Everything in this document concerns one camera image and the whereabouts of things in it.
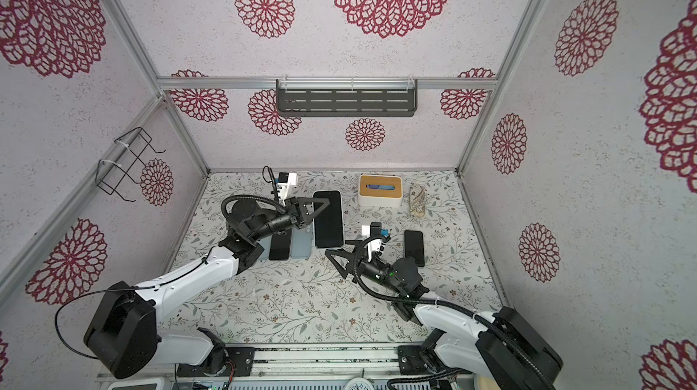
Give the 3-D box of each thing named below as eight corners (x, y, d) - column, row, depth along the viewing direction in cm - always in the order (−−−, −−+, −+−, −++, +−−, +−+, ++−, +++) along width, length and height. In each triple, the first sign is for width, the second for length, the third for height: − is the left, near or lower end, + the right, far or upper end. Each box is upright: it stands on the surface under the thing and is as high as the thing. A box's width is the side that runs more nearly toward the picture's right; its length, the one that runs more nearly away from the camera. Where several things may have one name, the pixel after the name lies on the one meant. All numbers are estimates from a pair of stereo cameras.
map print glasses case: (411, 218, 107) (412, 213, 104) (406, 192, 116) (407, 186, 113) (428, 218, 107) (430, 213, 104) (422, 192, 116) (424, 186, 113)
